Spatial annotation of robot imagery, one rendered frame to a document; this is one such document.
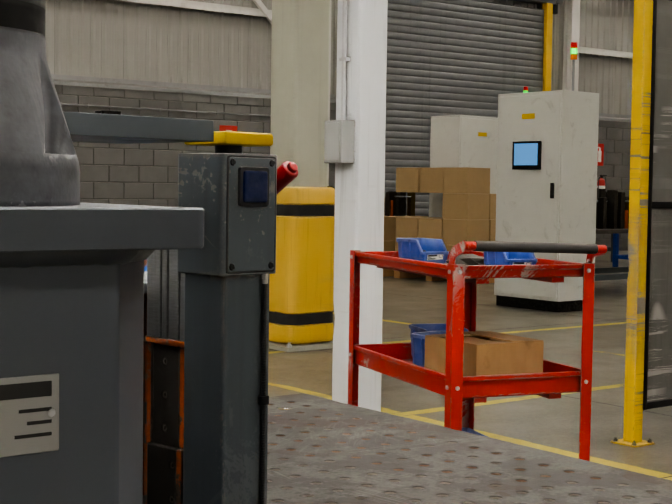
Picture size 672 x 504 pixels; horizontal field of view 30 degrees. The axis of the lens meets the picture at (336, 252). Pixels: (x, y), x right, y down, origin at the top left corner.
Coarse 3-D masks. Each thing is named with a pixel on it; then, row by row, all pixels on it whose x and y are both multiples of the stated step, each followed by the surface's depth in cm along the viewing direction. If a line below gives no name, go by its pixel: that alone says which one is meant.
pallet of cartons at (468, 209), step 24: (408, 168) 1515; (432, 168) 1486; (456, 168) 1455; (480, 168) 1456; (432, 192) 1487; (456, 192) 1456; (480, 192) 1458; (456, 216) 1457; (480, 216) 1460; (456, 240) 1458; (480, 240) 1462
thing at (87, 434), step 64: (0, 256) 56; (64, 256) 57; (128, 256) 60; (0, 320) 56; (64, 320) 58; (128, 320) 62; (0, 384) 56; (64, 384) 58; (128, 384) 62; (0, 448) 57; (64, 448) 59; (128, 448) 62
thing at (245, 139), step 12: (216, 132) 114; (228, 132) 113; (240, 132) 114; (252, 132) 116; (192, 144) 117; (204, 144) 116; (216, 144) 114; (228, 144) 114; (240, 144) 115; (252, 144) 116; (264, 144) 117
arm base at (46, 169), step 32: (0, 0) 59; (0, 32) 59; (32, 32) 61; (0, 64) 59; (32, 64) 61; (0, 96) 59; (32, 96) 60; (0, 128) 58; (32, 128) 60; (64, 128) 64; (0, 160) 58; (32, 160) 59; (64, 160) 61; (0, 192) 58; (32, 192) 59; (64, 192) 61
